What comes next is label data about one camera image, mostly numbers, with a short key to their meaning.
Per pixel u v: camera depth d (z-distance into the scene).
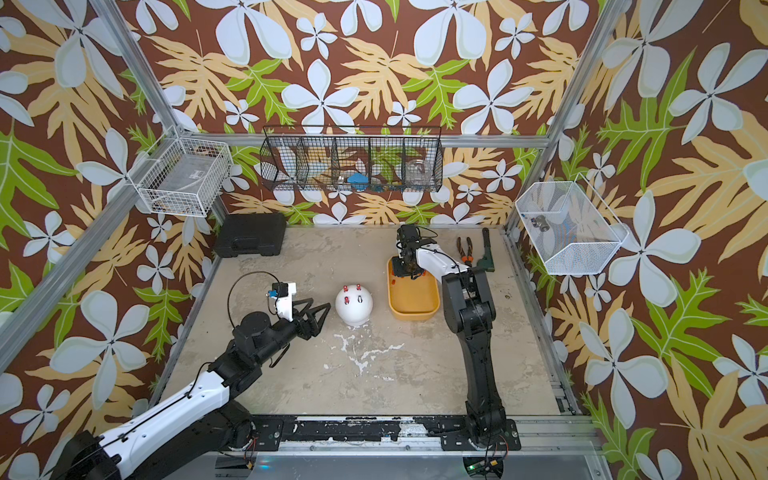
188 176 0.85
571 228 0.84
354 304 0.86
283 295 0.67
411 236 0.86
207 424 0.60
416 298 0.97
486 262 1.09
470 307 0.60
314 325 0.69
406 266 0.92
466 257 1.11
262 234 1.19
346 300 0.86
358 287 0.89
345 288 0.88
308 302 0.78
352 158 0.96
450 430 0.75
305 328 0.68
